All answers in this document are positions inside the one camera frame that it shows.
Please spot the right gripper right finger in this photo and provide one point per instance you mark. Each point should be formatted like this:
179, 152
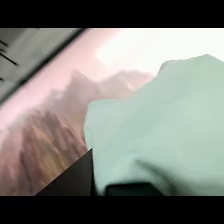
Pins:
133, 190

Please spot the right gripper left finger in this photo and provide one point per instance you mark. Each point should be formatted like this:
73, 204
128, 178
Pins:
78, 180

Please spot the pale green T-shirt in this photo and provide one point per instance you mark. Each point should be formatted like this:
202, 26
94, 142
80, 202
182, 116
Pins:
166, 133

